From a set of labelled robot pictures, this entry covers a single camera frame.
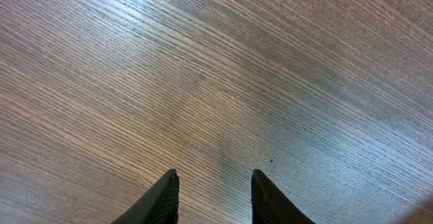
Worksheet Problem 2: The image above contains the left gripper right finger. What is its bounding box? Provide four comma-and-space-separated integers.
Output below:
251, 169, 314, 224

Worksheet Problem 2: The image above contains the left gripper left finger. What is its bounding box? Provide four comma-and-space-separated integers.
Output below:
112, 169, 179, 224

